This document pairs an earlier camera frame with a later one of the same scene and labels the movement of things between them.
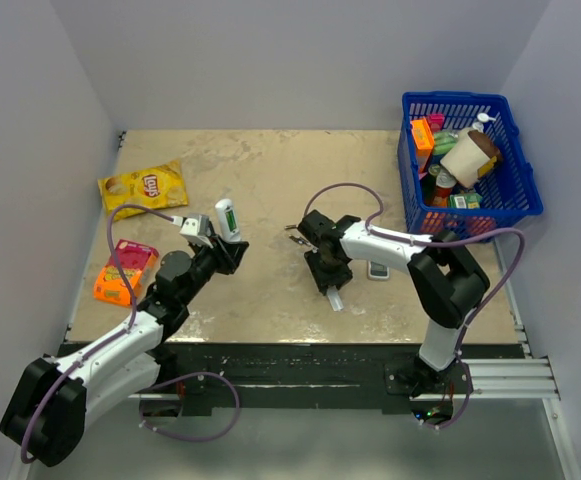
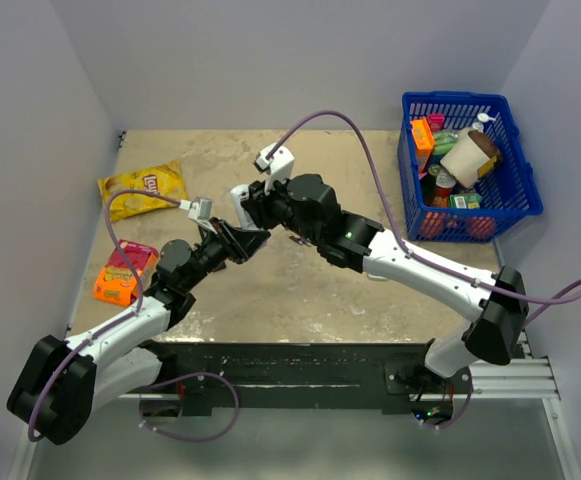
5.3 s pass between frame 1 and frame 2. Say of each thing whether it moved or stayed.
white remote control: moved
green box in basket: stayed
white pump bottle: stayed
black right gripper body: moved
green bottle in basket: stayed
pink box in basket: stayed
